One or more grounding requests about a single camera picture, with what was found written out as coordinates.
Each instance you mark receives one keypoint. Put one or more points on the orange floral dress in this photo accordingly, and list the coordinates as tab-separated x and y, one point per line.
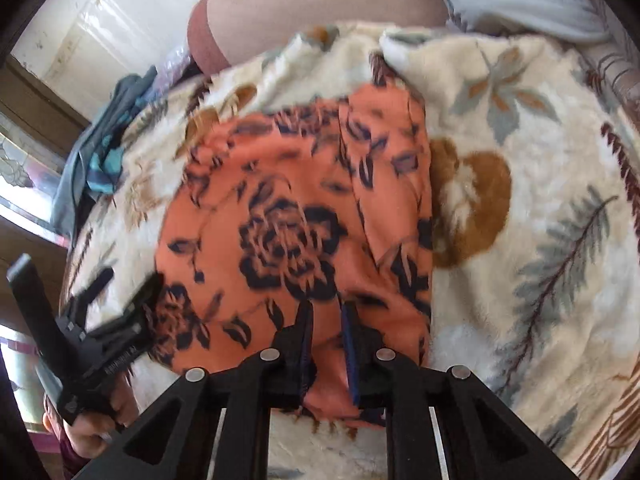
280	185

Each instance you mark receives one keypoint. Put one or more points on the pink bolster cushion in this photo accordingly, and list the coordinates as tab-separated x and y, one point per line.
310	5

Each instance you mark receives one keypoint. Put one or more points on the person's left hand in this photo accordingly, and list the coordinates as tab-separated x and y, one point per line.
90	435

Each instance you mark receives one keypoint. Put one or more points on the teal striped cloth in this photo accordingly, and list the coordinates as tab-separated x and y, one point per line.
107	167

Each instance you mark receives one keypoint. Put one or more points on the cream leaf print blanket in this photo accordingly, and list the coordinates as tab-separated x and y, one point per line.
525	135

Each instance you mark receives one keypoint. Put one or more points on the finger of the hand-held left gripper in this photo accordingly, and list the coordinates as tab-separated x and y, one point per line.
135	300
95	287

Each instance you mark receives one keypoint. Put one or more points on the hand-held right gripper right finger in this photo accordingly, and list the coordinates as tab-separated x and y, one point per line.
354	360

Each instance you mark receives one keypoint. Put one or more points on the person's left forearm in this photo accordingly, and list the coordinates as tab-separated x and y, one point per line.
72	460

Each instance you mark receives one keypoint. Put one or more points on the wooden door with stained glass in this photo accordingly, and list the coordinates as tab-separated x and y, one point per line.
30	180

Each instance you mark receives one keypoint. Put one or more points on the blue garment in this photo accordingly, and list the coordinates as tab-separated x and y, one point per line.
75	185

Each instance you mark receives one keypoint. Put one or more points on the purple crumpled cloth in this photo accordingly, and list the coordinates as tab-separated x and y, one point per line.
172	67

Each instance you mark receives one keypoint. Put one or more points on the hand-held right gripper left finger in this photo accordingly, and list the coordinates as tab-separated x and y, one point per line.
304	360

